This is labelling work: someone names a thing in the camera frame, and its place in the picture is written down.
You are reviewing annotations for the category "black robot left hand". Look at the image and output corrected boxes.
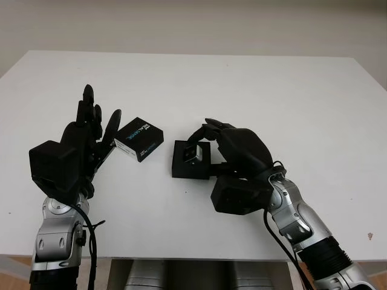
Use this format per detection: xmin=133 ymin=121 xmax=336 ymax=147
xmin=60 ymin=84 xmax=123 ymax=199

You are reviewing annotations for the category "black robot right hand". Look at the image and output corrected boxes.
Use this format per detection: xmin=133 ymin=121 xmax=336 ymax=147
xmin=187 ymin=117 xmax=275 ymax=179

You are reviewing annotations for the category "small silver depth camera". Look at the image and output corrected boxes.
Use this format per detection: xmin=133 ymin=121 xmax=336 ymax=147
xmin=183 ymin=144 xmax=204 ymax=163

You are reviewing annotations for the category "black printed box lid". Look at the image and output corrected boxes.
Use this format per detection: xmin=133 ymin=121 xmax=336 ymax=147
xmin=114 ymin=116 xmax=165 ymax=163

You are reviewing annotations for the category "grey robot lower body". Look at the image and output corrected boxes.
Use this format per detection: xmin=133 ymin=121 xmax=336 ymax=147
xmin=124 ymin=261 xmax=275 ymax=290

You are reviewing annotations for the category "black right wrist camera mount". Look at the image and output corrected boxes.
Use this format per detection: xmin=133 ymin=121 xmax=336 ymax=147
xmin=210 ymin=175 xmax=273 ymax=215

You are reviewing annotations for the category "black camera box base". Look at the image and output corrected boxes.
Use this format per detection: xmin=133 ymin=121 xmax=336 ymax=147
xmin=171 ymin=140 xmax=212 ymax=181

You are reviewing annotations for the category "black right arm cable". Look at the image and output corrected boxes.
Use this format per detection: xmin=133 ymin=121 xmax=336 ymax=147
xmin=262 ymin=161 xmax=315 ymax=290

